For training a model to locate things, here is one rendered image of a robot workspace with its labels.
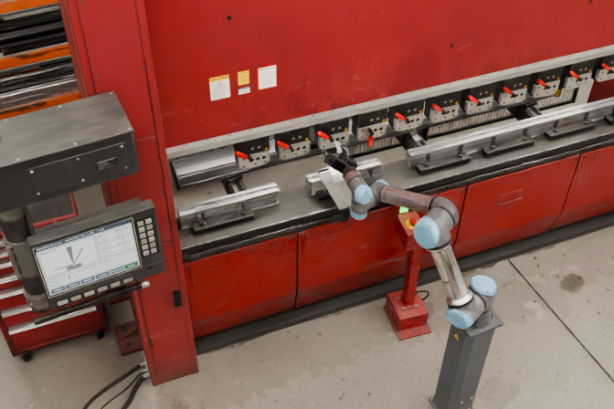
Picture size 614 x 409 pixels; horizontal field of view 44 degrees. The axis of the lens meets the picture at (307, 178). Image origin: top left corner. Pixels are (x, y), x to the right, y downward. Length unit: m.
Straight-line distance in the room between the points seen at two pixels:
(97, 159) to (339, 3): 1.22
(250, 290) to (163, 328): 0.50
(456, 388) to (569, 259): 1.47
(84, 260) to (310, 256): 1.46
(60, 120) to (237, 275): 1.53
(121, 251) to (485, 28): 1.94
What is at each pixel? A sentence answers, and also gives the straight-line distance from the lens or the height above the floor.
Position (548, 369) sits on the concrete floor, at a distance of 4.47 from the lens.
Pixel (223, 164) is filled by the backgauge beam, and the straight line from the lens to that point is 3.89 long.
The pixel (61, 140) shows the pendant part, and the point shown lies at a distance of 2.62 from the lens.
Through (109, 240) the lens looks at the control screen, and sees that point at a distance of 2.86.
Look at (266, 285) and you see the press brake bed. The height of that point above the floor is 0.43.
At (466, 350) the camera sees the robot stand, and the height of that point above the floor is 0.63.
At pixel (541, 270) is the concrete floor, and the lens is 4.90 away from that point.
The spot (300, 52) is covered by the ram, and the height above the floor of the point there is 1.75.
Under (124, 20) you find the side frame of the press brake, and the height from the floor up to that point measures 2.17.
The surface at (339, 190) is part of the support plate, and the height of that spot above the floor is 1.00.
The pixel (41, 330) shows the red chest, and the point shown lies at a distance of 4.28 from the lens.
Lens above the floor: 3.55
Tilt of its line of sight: 43 degrees down
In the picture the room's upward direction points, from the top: 1 degrees clockwise
